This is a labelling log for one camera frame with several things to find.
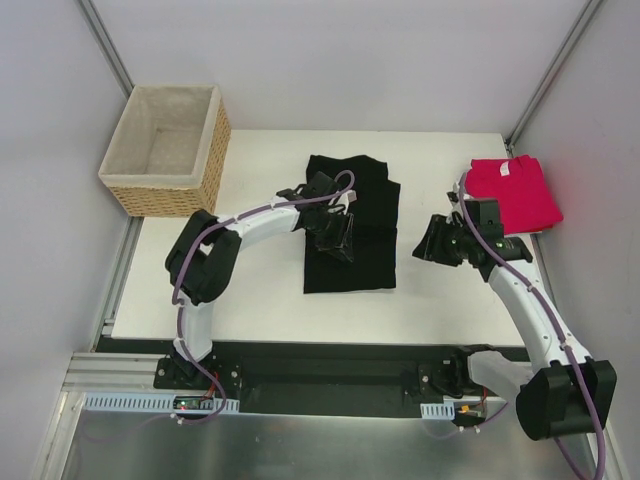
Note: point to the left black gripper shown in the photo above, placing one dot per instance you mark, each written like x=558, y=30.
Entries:
x=333, y=232

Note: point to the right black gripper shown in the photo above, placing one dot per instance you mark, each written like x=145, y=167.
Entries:
x=441, y=240

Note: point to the black t shirt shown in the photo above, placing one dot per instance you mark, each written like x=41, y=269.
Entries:
x=374, y=230

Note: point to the wicker basket with liner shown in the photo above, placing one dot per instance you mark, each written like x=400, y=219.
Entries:
x=167, y=153

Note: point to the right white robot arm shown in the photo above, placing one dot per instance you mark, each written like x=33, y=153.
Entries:
x=566, y=391

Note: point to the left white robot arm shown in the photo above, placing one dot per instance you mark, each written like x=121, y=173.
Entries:
x=202, y=260

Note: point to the folded red t shirt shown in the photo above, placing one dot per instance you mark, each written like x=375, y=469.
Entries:
x=519, y=185

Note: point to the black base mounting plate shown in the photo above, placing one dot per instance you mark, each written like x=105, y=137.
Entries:
x=359, y=380

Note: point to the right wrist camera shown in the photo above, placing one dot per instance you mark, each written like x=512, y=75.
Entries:
x=456, y=195

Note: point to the right slotted cable duct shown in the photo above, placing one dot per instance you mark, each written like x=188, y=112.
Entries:
x=444, y=411

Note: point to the slotted cable duct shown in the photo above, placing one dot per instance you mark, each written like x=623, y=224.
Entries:
x=158, y=403
x=444, y=411

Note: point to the right aluminium frame post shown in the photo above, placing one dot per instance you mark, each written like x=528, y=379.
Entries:
x=580, y=25

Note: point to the aluminium frame post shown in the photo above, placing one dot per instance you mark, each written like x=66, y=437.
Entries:
x=106, y=45
x=580, y=25

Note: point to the front aluminium rail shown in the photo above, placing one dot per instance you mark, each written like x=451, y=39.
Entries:
x=111, y=372

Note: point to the left slotted cable duct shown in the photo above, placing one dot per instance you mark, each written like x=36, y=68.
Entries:
x=158, y=403

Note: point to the left aluminium frame post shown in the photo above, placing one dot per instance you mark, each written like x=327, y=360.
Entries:
x=106, y=45

